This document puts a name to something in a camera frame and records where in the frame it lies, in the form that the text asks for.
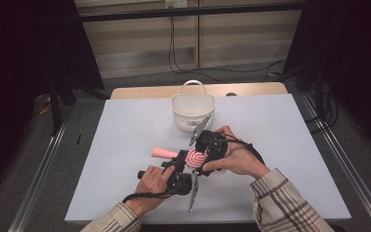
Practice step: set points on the person's right hand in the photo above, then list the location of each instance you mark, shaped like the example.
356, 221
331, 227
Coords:
241, 161

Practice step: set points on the white plastic basket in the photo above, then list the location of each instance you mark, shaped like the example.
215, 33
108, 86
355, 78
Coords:
190, 109

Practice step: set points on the black horizontal bar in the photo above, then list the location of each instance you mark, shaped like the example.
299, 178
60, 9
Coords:
174, 13

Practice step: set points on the white table cover sheet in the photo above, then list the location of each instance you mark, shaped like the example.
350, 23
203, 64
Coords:
125, 135

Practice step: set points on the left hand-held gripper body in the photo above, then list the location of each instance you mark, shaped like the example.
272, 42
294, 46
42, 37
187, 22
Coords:
182, 183

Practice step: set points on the beige wooden shelf unit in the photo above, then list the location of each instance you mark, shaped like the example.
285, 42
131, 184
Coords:
238, 38

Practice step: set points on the pink hairbrush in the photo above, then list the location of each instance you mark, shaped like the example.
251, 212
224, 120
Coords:
195, 158

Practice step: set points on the black metal stand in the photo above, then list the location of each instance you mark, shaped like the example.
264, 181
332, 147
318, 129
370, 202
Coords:
319, 96
55, 109

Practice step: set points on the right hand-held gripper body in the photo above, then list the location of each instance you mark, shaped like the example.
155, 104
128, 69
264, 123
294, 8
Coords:
214, 145

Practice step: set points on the person's left hand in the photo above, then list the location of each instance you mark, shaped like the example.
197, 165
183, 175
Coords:
151, 187

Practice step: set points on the black curtain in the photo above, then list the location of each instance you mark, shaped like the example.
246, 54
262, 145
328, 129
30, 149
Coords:
357, 48
19, 64

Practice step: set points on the white wall socket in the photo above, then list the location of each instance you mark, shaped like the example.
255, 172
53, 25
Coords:
175, 3

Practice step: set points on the small black stick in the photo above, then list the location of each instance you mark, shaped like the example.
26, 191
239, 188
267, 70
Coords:
78, 139

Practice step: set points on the metal floor rail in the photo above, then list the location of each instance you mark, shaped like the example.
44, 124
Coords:
42, 170
351, 164

